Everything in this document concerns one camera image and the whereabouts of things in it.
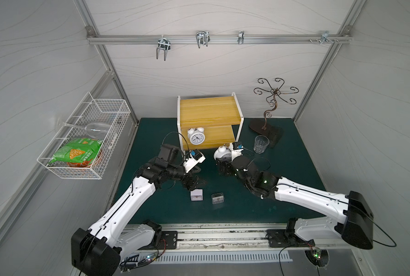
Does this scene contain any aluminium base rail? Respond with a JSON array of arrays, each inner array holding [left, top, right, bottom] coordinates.
[[80, 223, 364, 252]]

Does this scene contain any white wire basket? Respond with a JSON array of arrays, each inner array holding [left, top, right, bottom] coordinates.
[[37, 93, 130, 179]]

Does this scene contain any small metal hook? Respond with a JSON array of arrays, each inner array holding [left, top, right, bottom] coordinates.
[[237, 31, 245, 45]]

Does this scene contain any dark metal jewelry stand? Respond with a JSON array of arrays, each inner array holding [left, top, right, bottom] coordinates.
[[249, 78, 299, 148]]

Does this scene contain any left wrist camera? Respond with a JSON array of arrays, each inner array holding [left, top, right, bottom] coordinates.
[[183, 149, 206, 173]]

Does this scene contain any clear drinking glass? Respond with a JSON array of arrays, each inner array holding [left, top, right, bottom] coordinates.
[[253, 135, 269, 154]]

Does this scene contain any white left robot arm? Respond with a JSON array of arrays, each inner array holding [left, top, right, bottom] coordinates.
[[71, 144, 206, 276]]

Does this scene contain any green snack bag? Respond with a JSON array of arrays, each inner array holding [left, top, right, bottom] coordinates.
[[48, 138, 103, 167]]

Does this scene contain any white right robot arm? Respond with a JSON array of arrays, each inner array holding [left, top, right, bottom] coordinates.
[[216, 156, 377, 250]]

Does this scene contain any aluminium top rail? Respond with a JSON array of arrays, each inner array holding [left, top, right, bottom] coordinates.
[[87, 33, 352, 46]]

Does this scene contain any white cube alarm clock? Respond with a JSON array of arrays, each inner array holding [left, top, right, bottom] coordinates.
[[190, 189, 204, 201]]

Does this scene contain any white twin-bell alarm clock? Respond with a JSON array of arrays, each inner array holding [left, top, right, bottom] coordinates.
[[187, 127, 206, 146]]

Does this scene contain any yellow wooden two-tier shelf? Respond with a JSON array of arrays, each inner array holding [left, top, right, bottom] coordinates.
[[177, 93, 244, 151]]

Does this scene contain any clear wine glass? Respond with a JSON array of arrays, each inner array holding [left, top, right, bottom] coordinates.
[[58, 121, 111, 140]]

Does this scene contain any right metal hook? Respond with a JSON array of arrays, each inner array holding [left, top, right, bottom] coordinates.
[[308, 31, 340, 45]]

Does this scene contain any metal double hook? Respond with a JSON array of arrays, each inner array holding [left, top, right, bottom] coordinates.
[[156, 38, 171, 61], [196, 31, 210, 48]]

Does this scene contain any round black fan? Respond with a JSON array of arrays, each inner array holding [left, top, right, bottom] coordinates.
[[305, 249, 329, 267]]

